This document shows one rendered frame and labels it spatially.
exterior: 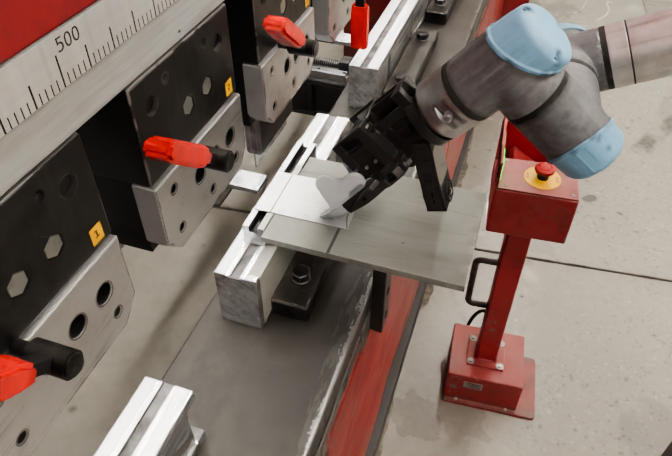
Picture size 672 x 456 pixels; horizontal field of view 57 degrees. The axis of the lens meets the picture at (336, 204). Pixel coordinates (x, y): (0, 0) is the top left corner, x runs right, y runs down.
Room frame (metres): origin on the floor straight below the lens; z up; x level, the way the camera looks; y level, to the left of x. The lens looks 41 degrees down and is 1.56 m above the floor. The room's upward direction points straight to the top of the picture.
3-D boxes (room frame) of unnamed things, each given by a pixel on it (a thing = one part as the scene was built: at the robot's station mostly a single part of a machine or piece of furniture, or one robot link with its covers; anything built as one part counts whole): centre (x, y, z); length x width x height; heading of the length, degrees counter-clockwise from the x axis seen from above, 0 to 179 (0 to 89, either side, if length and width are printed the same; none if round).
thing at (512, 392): (1.00, -0.44, 0.06); 0.25 x 0.20 x 0.12; 76
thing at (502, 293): (1.01, -0.41, 0.39); 0.05 x 0.05 x 0.54; 76
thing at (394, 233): (0.61, -0.06, 1.00); 0.26 x 0.18 x 0.01; 71
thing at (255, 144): (0.66, 0.08, 1.13); 0.10 x 0.02 x 0.10; 161
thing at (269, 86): (0.63, 0.09, 1.26); 0.15 x 0.09 x 0.17; 161
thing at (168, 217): (0.44, 0.15, 1.26); 0.15 x 0.09 x 0.17; 161
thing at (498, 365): (1.01, -0.41, 0.13); 0.10 x 0.10 x 0.01; 76
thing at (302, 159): (0.68, 0.08, 0.99); 0.20 x 0.03 x 0.03; 161
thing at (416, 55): (1.21, -0.16, 0.89); 0.30 x 0.05 x 0.03; 161
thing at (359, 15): (0.78, -0.03, 1.20); 0.04 x 0.02 x 0.10; 71
